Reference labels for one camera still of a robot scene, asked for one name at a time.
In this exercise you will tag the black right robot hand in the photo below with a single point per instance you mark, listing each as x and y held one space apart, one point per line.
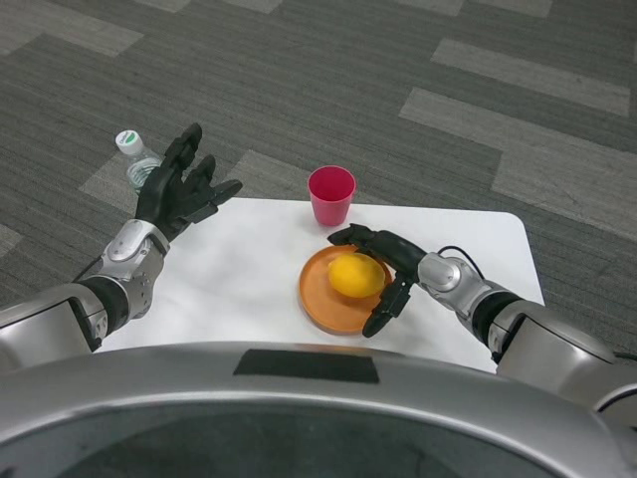
388 269

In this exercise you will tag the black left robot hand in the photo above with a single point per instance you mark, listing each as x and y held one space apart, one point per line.
174 196

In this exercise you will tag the yellow lemon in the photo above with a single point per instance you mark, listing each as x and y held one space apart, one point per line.
359 276

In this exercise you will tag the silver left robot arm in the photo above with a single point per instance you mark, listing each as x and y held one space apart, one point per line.
89 294

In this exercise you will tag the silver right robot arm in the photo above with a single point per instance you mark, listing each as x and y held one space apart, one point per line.
522 318

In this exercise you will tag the orange round plate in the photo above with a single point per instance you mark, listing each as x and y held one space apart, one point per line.
328 299

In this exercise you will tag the clear plastic water bottle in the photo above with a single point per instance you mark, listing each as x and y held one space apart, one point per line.
137 157

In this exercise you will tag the pink plastic cup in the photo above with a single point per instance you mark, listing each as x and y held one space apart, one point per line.
331 196

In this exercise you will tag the silver robot chest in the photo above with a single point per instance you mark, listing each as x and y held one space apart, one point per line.
318 413

